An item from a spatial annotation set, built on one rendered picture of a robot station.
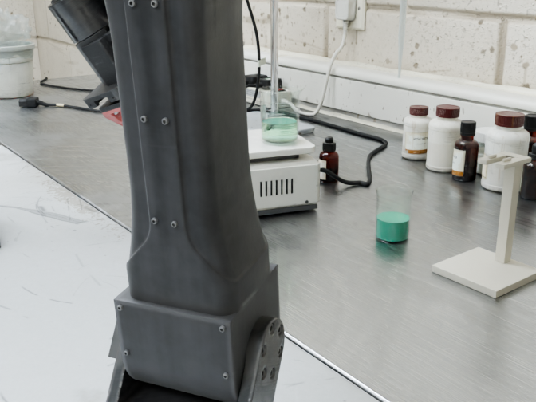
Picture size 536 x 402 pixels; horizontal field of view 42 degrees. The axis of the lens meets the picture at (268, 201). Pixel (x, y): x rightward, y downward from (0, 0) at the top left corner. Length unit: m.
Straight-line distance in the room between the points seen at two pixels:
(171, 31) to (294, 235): 0.57
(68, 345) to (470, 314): 0.37
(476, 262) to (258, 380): 0.45
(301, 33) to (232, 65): 1.31
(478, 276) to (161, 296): 0.45
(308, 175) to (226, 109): 0.59
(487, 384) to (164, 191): 0.35
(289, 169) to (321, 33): 0.72
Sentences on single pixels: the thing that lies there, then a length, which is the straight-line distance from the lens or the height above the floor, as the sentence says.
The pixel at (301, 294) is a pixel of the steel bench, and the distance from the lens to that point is 0.70.
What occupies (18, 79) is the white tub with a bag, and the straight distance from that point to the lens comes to 1.82.
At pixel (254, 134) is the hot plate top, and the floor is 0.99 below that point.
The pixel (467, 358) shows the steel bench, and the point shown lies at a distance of 0.62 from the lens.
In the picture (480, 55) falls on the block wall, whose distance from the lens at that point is 1.28.
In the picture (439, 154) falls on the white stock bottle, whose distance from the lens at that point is 1.11.
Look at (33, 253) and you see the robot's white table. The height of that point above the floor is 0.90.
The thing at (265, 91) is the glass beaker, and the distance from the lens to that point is 0.93.
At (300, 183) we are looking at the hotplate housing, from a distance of 0.90.
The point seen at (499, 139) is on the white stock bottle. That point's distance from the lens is 1.02.
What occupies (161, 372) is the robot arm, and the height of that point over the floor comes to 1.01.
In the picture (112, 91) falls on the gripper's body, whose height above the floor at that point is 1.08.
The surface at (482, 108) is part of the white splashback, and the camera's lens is 1.23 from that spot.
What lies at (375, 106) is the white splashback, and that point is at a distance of 1.40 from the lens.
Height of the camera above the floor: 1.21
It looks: 19 degrees down
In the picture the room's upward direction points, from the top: straight up
